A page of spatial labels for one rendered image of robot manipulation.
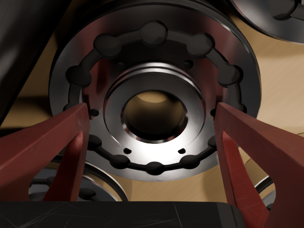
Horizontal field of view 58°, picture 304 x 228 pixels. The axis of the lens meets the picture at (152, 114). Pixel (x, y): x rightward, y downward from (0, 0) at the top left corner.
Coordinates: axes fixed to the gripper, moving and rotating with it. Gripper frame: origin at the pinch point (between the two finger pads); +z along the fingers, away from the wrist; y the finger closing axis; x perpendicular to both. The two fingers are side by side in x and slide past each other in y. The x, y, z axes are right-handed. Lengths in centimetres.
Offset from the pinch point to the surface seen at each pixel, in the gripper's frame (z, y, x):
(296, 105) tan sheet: 4.1, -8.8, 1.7
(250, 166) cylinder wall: 3.4, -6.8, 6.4
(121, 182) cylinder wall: 2.4, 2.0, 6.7
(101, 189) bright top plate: 1.0, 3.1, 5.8
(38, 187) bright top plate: 1.1, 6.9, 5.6
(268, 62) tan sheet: 4.1, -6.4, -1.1
